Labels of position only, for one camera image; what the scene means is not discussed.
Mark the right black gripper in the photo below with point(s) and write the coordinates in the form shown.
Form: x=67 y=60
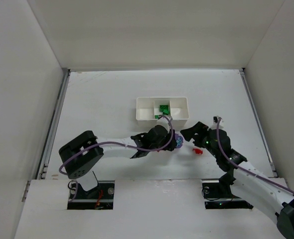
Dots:
x=200 y=136

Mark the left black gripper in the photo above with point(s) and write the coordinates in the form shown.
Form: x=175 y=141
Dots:
x=170 y=143

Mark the purple flower lego block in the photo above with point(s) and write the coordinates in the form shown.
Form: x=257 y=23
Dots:
x=179 y=141

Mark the green lego brick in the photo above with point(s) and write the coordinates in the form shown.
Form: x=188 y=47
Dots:
x=161 y=110

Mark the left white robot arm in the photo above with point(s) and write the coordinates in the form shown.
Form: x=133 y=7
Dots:
x=81 y=154

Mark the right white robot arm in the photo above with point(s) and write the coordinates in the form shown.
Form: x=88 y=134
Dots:
x=243 y=179

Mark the red lego piece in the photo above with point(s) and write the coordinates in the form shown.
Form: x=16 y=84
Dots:
x=197 y=151

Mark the white three-compartment tray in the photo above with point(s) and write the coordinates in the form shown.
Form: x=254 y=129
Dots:
x=178 y=110

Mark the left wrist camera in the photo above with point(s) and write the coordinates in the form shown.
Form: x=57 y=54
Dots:
x=165 y=122

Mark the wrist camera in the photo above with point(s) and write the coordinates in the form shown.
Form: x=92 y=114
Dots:
x=216 y=120
x=165 y=122

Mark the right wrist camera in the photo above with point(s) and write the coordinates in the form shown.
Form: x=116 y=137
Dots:
x=216 y=120

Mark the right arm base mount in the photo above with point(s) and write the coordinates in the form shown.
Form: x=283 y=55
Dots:
x=217 y=194

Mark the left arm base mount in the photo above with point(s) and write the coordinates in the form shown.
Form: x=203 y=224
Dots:
x=99 y=198

